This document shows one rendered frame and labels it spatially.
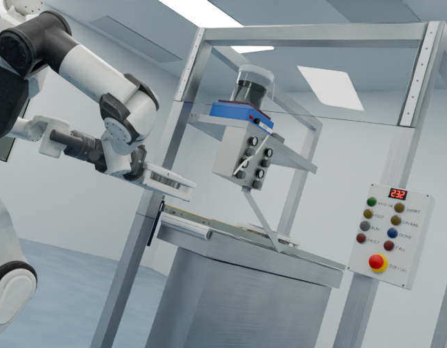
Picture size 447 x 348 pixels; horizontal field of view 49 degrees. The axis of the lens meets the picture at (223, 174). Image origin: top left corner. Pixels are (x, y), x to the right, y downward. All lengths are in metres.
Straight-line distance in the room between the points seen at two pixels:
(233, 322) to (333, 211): 3.41
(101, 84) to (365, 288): 0.91
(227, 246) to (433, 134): 3.54
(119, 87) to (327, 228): 4.54
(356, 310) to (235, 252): 0.72
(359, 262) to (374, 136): 4.17
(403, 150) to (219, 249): 0.83
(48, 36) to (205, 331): 1.38
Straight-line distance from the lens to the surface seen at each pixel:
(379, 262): 1.39
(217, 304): 2.14
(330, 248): 5.44
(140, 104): 1.18
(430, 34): 1.67
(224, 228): 1.95
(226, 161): 1.90
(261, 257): 2.22
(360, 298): 1.49
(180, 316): 2.09
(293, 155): 2.20
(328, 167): 5.75
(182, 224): 1.98
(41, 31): 1.22
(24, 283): 1.50
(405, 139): 1.55
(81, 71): 1.18
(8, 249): 1.50
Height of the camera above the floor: 0.90
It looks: 6 degrees up
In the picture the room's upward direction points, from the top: 18 degrees clockwise
